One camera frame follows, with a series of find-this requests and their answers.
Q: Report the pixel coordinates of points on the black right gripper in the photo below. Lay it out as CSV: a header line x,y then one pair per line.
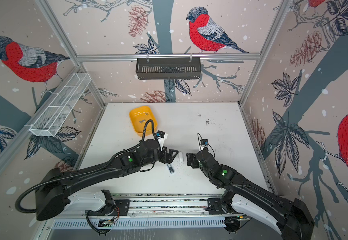
x,y
190,158

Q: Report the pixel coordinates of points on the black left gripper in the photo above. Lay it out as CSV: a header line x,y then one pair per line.
x,y
170,159

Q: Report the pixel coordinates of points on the light blue stapler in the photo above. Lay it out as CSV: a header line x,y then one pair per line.
x,y
170,168

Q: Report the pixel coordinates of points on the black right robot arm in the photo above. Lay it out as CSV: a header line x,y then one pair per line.
x,y
291,219

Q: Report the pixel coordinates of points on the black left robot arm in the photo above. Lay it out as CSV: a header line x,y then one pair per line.
x,y
50,197

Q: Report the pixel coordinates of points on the yellow plastic tray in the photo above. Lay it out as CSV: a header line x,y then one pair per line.
x,y
140,116

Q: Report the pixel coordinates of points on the aluminium top crossbar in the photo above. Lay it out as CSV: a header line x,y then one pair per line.
x,y
130,58

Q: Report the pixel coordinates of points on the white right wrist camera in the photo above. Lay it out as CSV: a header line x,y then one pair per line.
x,y
204,143

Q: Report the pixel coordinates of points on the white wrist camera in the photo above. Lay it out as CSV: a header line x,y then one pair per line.
x,y
204,143
161,137

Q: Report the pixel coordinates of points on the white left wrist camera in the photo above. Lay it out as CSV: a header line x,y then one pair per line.
x,y
161,137

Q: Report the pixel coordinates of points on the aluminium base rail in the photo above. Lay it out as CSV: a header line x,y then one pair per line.
x,y
152,212

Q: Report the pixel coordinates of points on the black hanging wire basket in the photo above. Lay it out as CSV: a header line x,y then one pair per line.
x,y
168,69

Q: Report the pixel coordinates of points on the white wire mesh basket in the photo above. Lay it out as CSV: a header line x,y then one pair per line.
x,y
62,101

